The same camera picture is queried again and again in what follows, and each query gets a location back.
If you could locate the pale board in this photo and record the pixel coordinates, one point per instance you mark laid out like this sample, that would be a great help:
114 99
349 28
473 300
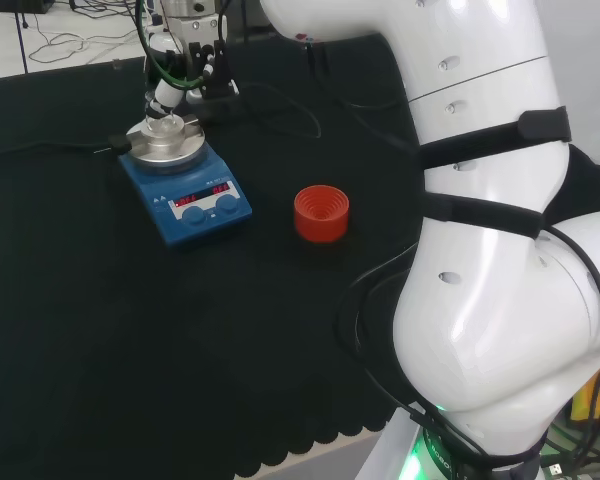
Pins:
320 457

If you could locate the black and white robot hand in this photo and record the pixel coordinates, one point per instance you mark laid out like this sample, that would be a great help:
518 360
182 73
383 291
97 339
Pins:
215 70

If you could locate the black bench cloth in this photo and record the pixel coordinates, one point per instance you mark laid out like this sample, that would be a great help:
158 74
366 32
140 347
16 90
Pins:
130 325

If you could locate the orange ribbed flask stand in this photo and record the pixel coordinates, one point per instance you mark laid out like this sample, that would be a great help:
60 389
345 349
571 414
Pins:
321 215

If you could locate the yellow stop button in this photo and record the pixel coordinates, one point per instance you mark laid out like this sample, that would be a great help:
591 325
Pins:
592 400

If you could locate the clear glass round-bottom flask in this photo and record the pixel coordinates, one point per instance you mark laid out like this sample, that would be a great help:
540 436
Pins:
166 127

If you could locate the heater with blue base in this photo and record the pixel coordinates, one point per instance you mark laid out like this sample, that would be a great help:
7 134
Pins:
200 220

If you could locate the black tripod leg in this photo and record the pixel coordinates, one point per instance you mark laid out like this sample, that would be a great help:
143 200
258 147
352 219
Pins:
22 35

